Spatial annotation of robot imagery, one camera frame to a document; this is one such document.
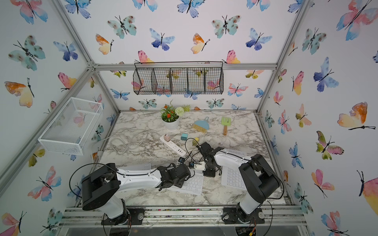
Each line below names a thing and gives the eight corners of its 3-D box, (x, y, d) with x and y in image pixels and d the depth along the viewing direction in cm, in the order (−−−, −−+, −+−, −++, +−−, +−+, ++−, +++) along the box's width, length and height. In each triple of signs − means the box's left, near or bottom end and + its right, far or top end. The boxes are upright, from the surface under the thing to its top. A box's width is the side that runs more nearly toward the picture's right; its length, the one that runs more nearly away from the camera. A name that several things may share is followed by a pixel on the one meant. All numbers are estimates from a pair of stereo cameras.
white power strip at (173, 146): (160, 139, 105) (159, 137, 103) (163, 136, 107) (163, 134, 105) (182, 157, 96) (182, 155, 94) (186, 154, 98) (186, 152, 96)
